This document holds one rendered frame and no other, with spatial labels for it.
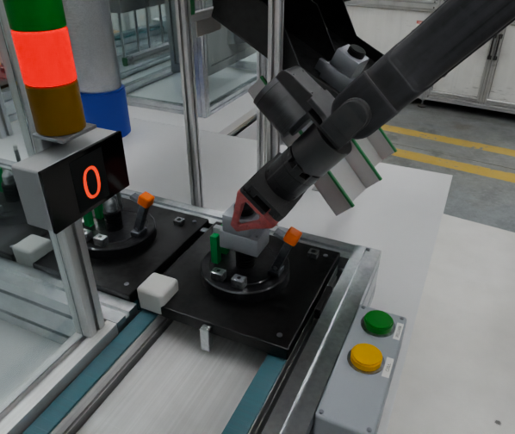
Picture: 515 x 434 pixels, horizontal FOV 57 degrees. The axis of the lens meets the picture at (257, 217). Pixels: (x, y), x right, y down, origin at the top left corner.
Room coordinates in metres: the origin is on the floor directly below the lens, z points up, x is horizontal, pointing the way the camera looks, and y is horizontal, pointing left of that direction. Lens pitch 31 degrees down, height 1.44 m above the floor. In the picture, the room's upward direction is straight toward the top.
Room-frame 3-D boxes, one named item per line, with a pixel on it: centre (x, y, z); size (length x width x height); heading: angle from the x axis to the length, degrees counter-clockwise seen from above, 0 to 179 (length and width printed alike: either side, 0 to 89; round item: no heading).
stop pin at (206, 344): (0.49, 0.07, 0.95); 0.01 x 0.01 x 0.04; 65
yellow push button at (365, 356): (0.43, -0.14, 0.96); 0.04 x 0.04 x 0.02
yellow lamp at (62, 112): (0.48, 0.21, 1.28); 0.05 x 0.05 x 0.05
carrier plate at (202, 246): (0.60, 0.02, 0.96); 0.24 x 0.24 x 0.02; 65
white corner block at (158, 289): (0.55, 0.15, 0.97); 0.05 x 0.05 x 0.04; 65
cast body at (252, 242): (0.60, 0.03, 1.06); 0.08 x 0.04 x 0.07; 65
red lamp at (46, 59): (0.48, 0.21, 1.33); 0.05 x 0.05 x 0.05
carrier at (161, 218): (0.71, 0.25, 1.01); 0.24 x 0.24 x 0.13; 65
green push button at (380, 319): (0.50, -0.17, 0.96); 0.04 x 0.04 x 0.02
